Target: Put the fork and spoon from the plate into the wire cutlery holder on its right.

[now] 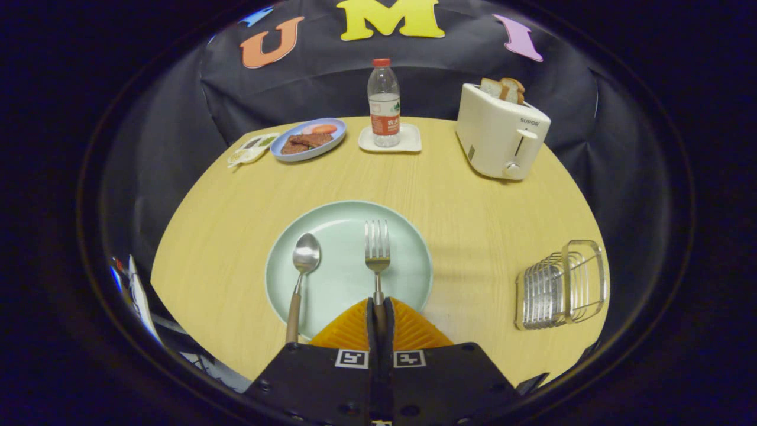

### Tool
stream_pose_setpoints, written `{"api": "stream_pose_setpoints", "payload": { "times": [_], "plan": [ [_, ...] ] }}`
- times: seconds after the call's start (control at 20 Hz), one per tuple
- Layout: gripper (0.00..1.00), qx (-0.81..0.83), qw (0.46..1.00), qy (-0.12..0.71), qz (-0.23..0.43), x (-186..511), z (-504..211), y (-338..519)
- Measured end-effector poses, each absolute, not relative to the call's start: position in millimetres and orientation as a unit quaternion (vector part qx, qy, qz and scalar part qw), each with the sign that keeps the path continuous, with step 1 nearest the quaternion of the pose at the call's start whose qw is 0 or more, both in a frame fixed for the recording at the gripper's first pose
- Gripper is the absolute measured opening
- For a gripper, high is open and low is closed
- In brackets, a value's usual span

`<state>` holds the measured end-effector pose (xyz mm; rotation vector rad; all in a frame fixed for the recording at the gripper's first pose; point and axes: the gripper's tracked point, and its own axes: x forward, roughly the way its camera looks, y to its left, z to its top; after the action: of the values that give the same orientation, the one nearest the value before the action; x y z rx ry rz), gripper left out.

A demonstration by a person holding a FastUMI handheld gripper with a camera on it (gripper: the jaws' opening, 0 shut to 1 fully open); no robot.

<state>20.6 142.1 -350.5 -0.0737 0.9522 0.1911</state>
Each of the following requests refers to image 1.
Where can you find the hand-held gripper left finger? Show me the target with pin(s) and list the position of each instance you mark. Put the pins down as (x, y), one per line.
(372, 355)

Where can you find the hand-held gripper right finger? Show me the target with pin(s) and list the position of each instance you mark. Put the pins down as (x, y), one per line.
(388, 355)

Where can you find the pale green plate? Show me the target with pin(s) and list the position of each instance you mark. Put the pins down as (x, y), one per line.
(343, 290)

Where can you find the metal toast rack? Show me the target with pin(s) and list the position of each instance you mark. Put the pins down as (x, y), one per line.
(535, 296)

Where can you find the white square coaster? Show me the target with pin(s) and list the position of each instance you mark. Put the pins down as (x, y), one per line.
(411, 142)

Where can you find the blue oval plate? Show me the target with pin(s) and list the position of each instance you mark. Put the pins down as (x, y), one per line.
(331, 142)

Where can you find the brown meat slices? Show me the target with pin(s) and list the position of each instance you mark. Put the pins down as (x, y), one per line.
(307, 142)

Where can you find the red tomato slice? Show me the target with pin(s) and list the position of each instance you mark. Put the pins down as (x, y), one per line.
(323, 128)

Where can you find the white divided sauce dish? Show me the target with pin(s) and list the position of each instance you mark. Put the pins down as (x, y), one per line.
(251, 151)

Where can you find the white toaster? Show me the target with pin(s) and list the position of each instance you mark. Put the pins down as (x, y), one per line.
(494, 139)

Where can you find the clear water bottle red cap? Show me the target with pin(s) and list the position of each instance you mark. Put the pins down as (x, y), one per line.
(384, 106)

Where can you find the toasted bread slice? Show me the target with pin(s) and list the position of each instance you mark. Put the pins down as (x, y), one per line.
(513, 90)
(491, 87)

